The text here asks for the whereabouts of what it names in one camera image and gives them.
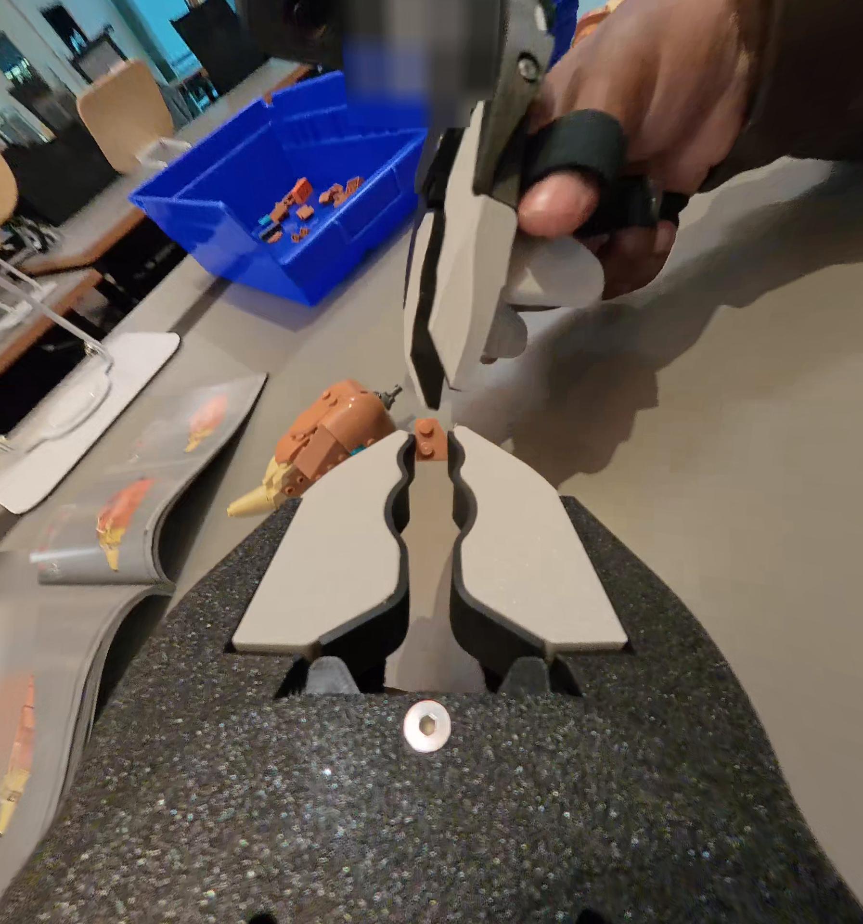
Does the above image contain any grey desk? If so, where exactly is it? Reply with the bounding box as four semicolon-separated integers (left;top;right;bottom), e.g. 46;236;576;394
0;68;863;924

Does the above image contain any person's right hand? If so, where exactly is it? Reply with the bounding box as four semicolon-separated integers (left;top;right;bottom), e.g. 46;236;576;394
516;0;759;302

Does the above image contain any person's right forearm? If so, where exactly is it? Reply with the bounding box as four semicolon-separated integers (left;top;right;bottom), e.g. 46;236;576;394
698;0;863;197

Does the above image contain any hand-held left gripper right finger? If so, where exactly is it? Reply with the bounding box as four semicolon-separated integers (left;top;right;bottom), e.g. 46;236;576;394
448;424;631;661

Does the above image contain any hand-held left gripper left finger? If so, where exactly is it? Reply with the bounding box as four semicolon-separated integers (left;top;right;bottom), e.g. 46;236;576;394
231;429;414;661

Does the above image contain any brown and tan brick model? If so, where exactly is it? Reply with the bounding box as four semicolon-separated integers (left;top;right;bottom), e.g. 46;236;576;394
228;380;405;519

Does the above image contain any wooden side table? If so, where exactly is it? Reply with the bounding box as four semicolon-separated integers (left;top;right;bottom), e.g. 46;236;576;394
0;208;147;401

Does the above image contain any blue plastic bin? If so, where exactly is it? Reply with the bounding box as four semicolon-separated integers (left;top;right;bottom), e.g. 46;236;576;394
129;71;432;308

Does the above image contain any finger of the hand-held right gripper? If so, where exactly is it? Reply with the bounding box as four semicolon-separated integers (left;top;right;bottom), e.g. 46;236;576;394
424;101;519;394
402;130;448;410

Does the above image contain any clear acrylic stand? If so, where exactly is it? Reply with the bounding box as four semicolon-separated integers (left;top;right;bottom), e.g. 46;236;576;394
0;249;115;452

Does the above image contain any white flat board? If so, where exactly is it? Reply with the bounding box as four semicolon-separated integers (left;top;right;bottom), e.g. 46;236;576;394
0;332;181;517

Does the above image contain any pile of brown toy bricks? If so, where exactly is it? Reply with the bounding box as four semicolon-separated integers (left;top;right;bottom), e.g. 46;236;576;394
258;175;366;246

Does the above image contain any open instruction booklet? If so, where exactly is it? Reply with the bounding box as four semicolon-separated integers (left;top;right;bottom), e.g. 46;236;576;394
0;372;270;842

